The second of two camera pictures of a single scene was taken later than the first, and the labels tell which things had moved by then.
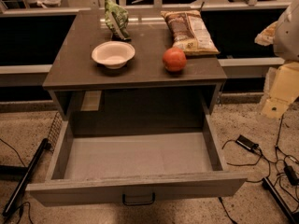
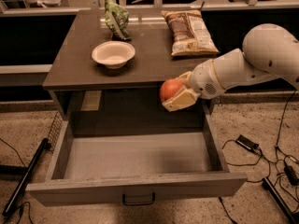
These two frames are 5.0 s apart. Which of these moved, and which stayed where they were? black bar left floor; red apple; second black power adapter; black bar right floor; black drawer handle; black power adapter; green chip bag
Moved: red apple
Stayed: green chip bag; black power adapter; black bar right floor; black drawer handle; black bar left floor; second black power adapter
